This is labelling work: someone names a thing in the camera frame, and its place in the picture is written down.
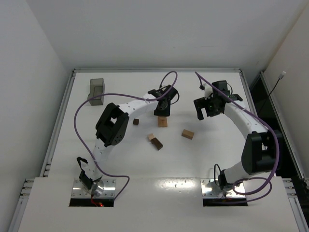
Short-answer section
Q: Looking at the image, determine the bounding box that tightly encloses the pale wood cube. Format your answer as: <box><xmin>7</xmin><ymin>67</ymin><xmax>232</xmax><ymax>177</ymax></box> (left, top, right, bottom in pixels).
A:
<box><xmin>158</xmin><ymin>116</ymin><xmax>167</xmax><ymax>122</ymax></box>

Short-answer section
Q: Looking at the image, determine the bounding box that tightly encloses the light brown block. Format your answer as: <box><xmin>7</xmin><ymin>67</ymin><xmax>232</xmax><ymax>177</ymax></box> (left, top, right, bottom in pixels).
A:
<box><xmin>182</xmin><ymin>129</ymin><xmax>195</xmax><ymax>140</ymax></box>

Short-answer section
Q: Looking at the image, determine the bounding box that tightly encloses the tan wood cube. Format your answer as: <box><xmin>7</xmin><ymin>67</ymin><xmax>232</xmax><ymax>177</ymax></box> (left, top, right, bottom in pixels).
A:
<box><xmin>147</xmin><ymin>133</ymin><xmax>155</xmax><ymax>141</ymax></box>

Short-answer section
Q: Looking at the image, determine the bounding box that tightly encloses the dark wood arch block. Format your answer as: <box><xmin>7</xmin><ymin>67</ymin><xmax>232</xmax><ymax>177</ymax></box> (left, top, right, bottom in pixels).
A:
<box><xmin>151</xmin><ymin>138</ymin><xmax>163</xmax><ymax>150</ymax></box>

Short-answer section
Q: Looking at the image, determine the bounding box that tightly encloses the smoky transparent plastic box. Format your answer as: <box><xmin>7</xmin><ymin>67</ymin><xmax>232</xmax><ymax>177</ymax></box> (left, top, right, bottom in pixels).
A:
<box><xmin>87</xmin><ymin>78</ymin><xmax>105</xmax><ymax>106</ymax></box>

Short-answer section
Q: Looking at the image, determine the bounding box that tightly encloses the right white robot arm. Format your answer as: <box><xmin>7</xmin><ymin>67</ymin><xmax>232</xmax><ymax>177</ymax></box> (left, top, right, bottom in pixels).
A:
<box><xmin>194</xmin><ymin>81</ymin><xmax>283</xmax><ymax>189</ymax></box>

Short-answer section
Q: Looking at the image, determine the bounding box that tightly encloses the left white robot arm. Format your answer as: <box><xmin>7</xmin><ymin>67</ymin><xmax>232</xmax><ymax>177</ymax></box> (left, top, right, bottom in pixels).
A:
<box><xmin>73</xmin><ymin>85</ymin><xmax>179</xmax><ymax>190</ymax></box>

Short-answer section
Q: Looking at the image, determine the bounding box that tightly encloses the small dark wood cube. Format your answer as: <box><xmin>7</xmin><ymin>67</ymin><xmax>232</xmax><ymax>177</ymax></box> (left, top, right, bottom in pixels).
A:
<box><xmin>133</xmin><ymin>118</ymin><xmax>139</xmax><ymax>125</ymax></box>

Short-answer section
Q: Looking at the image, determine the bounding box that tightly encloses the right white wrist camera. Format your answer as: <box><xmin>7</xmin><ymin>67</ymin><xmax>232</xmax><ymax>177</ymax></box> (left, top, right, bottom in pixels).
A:
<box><xmin>199</xmin><ymin>83</ymin><xmax>213</xmax><ymax>99</ymax></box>

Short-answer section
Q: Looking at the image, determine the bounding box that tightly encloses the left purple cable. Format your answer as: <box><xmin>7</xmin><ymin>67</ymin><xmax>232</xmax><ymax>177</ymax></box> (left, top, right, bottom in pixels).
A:
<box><xmin>73</xmin><ymin>71</ymin><xmax>179</xmax><ymax>201</ymax></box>

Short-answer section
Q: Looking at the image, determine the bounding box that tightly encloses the purple cable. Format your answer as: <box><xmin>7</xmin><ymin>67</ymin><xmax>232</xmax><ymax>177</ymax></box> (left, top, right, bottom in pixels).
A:
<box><xmin>73</xmin><ymin>71</ymin><xmax>179</xmax><ymax>201</ymax></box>
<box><xmin>194</xmin><ymin>71</ymin><xmax>281</xmax><ymax>202</ymax></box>

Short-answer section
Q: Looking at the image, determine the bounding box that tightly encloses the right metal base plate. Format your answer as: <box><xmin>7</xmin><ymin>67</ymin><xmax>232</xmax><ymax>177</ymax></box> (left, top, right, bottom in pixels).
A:
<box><xmin>200</xmin><ymin>178</ymin><xmax>246</xmax><ymax>200</ymax></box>

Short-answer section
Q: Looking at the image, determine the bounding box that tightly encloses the metal base plate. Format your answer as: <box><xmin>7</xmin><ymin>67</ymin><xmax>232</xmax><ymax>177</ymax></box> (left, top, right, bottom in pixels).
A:
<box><xmin>71</xmin><ymin>178</ymin><xmax>116</xmax><ymax>199</ymax></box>
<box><xmin>200</xmin><ymin>178</ymin><xmax>246</xmax><ymax>200</ymax></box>

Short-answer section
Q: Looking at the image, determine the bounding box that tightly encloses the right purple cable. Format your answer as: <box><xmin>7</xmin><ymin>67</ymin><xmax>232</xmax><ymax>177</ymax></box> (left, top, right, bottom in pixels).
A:
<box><xmin>194</xmin><ymin>71</ymin><xmax>281</xmax><ymax>202</ymax></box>

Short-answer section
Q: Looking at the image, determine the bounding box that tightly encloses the black wall cable with plug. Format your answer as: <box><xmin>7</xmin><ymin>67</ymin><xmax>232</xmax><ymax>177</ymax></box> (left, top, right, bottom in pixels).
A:
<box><xmin>258</xmin><ymin>71</ymin><xmax>287</xmax><ymax>114</ymax></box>

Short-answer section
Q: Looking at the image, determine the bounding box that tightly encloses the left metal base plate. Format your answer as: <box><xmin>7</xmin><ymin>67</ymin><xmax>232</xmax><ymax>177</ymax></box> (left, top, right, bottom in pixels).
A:
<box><xmin>71</xmin><ymin>178</ymin><xmax>116</xmax><ymax>199</ymax></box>

